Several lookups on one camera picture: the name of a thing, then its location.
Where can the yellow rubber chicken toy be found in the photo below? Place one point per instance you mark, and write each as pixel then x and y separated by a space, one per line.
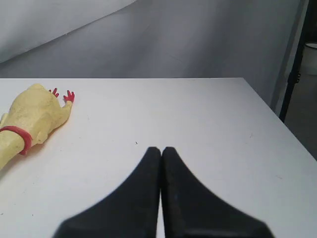
pixel 32 116

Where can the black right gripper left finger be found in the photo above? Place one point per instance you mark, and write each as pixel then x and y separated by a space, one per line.
pixel 130 211

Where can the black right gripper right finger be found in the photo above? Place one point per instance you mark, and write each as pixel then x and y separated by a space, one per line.
pixel 190 210

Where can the white enamel mug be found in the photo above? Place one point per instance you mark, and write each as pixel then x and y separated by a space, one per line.
pixel 309 61

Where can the grey backdrop cloth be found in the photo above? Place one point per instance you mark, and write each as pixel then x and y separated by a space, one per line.
pixel 251 39

